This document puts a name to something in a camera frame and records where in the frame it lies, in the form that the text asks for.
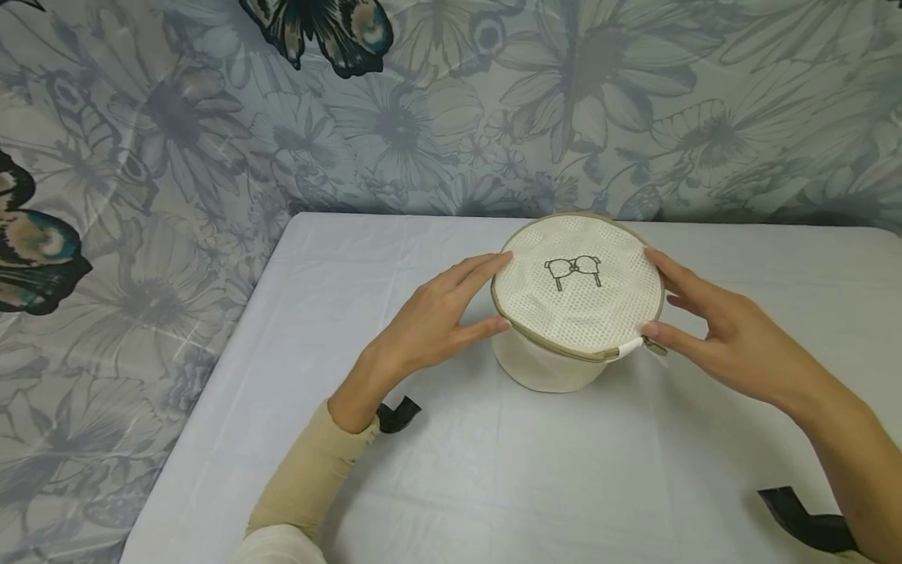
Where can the person's right hand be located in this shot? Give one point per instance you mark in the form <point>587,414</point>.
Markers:
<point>740,345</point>

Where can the person's left hand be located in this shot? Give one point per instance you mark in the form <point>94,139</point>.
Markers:
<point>416,325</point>

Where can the person's right thumb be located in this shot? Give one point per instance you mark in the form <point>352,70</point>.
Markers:
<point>676,338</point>

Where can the person's right fingers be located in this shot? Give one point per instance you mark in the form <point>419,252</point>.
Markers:
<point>687,307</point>

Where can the person's right index finger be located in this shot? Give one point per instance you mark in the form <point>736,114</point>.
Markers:
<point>676,274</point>

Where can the person's left thumb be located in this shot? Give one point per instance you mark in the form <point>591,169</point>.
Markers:
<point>479,331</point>

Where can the person's left middle finger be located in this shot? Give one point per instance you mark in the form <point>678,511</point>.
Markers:
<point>461,266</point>

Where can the person's left index finger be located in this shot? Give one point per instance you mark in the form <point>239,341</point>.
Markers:
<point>479,278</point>

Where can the round cream mesh laundry bag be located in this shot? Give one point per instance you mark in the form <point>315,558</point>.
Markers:
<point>578,301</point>

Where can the person's right forearm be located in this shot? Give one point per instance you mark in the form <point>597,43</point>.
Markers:
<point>856,478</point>

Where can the person's left forearm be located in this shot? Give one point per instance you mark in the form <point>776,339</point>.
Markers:
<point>310,486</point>

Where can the black wrist band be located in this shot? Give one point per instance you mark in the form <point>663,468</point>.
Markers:
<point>807,521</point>
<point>396,415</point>

